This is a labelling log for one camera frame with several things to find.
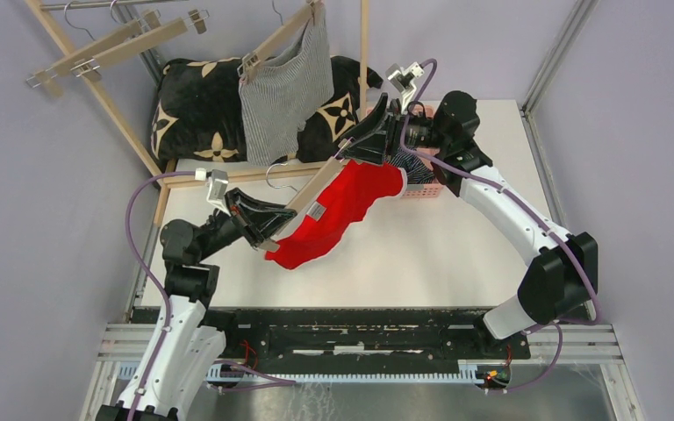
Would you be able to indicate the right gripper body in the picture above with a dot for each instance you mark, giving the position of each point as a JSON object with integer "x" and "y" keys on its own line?
{"x": 420, "y": 132}

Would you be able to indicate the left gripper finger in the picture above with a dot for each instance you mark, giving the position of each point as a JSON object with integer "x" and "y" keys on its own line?
{"x": 254, "y": 211}
{"x": 259, "y": 235}

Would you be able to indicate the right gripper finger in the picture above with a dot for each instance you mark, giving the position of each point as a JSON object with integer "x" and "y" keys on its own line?
{"x": 375, "y": 150}
{"x": 376, "y": 117}

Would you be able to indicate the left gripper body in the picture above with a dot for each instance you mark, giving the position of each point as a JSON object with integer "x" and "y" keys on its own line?
{"x": 220, "y": 231}

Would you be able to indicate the red underwear with white lettering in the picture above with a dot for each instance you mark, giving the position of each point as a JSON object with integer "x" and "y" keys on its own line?
{"x": 346, "y": 200}

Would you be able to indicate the beige hanger with red underwear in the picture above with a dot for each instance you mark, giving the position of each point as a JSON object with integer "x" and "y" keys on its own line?
{"x": 305, "y": 196}

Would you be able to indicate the navy striped underwear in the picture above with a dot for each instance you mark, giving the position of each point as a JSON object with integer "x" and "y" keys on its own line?
{"x": 415, "y": 169}

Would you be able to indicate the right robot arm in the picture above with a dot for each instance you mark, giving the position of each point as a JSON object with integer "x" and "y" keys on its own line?
{"x": 562, "y": 267}

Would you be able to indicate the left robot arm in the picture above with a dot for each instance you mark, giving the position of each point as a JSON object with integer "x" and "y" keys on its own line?
{"x": 182, "y": 349}

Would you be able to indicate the grey striped underwear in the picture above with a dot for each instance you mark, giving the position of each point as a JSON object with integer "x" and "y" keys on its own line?
{"x": 286, "y": 91}

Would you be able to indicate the empty beige clip hanger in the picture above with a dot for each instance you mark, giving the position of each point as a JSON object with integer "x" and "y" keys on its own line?
{"x": 85, "y": 61}

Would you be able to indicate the pink plastic basket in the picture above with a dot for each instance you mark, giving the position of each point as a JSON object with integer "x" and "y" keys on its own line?
{"x": 424, "y": 186}

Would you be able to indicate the black floral plush cushion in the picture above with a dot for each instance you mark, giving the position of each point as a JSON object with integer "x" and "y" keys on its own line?
{"x": 198, "y": 113}

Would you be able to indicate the aluminium corner profile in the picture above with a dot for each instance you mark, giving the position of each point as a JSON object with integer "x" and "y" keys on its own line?
{"x": 573, "y": 25}

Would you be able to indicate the metal hanging rod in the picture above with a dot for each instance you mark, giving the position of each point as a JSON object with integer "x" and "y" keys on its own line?
{"x": 84, "y": 5}

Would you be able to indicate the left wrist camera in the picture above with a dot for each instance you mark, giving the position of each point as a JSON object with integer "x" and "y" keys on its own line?
{"x": 217, "y": 183}

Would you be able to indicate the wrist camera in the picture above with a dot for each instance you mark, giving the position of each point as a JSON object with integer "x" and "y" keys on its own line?
{"x": 217, "y": 183}
{"x": 403, "y": 80}

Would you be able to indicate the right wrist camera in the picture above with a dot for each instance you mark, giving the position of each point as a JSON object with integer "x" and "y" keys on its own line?
{"x": 403, "y": 80}

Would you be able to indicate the wooden clothes rack frame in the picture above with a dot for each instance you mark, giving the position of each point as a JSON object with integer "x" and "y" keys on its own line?
{"x": 287, "y": 170}

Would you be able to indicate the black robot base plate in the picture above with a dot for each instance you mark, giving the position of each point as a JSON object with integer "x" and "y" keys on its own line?
{"x": 360, "y": 342}

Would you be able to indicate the aluminium wall profile left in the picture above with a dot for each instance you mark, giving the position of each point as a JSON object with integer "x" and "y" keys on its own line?
{"x": 141, "y": 41}

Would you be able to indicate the white slotted cable duct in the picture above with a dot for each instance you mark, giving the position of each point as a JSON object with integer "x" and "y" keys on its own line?
{"x": 465, "y": 374}

